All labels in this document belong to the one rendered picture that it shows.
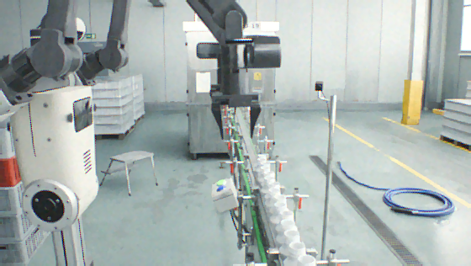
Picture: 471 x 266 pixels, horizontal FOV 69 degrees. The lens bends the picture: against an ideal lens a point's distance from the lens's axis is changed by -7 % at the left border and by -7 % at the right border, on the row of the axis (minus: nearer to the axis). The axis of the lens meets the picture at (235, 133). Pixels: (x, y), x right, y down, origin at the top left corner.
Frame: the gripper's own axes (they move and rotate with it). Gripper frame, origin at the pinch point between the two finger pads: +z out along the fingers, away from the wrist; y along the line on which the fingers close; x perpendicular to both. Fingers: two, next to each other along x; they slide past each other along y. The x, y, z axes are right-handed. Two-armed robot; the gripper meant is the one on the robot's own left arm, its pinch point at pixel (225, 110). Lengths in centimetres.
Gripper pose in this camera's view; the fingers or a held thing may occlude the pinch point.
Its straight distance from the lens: 125.3
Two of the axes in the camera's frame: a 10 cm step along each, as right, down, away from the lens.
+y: -10.0, 0.0, -0.4
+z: 0.0, 9.8, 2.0
